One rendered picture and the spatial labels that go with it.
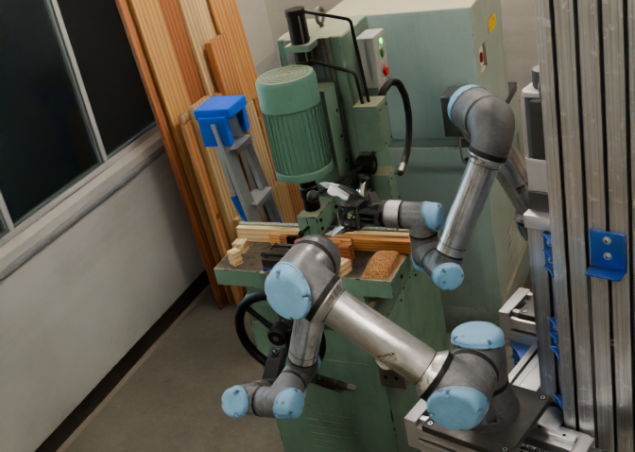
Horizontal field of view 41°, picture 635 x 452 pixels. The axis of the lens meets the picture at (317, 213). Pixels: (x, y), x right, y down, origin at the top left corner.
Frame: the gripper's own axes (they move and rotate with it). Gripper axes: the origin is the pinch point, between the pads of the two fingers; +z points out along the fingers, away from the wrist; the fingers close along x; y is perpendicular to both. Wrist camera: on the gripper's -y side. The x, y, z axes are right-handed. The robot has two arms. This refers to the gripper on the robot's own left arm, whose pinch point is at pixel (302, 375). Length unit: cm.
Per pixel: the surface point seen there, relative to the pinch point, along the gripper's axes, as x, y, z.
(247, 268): -26.9, -30.0, 12.0
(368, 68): 9, -91, 25
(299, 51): -3, -93, 4
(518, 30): 2, -150, 221
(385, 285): 19.2, -25.3, 13.6
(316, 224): -4.5, -43.2, 16.0
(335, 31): 4, -101, 14
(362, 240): 7.3, -38.3, 23.8
